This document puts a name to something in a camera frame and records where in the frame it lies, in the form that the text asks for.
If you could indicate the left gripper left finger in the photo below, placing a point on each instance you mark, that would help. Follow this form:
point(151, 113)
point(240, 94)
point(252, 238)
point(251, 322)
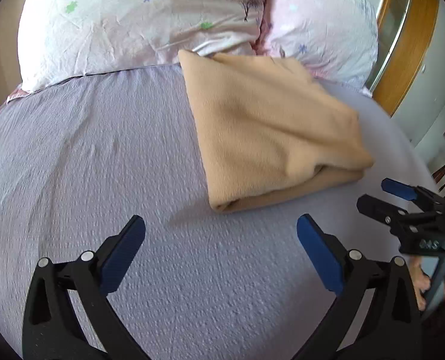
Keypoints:
point(51, 329)

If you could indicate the tan fleece garment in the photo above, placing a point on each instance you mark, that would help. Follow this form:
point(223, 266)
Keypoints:
point(268, 132)

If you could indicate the black device with green light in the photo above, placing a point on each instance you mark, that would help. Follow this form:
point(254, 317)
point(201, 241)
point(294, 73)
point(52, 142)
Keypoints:
point(439, 177)

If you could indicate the lilac bed sheet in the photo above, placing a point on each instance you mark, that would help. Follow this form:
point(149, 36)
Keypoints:
point(78, 160)

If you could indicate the pink floral pillow left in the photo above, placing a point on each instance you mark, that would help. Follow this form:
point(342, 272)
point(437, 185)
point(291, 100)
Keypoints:
point(62, 39)

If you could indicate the person's right hand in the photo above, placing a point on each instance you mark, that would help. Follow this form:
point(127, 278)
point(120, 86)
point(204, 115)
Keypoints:
point(420, 280)

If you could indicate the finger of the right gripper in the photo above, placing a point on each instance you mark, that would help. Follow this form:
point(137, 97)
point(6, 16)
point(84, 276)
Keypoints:
point(423, 198)
point(384, 212)

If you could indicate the pink floral pillow right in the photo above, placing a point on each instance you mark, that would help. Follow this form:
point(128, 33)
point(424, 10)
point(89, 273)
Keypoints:
point(336, 40)

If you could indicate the wooden framed window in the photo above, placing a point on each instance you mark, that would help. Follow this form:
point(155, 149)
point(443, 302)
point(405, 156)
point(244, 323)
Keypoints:
point(405, 30)

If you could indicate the pink floral pillow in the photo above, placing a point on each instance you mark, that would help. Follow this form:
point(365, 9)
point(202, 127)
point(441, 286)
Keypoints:
point(336, 40)
point(62, 39)

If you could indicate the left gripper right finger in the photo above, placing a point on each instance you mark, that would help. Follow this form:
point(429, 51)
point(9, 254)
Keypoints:
point(375, 314)

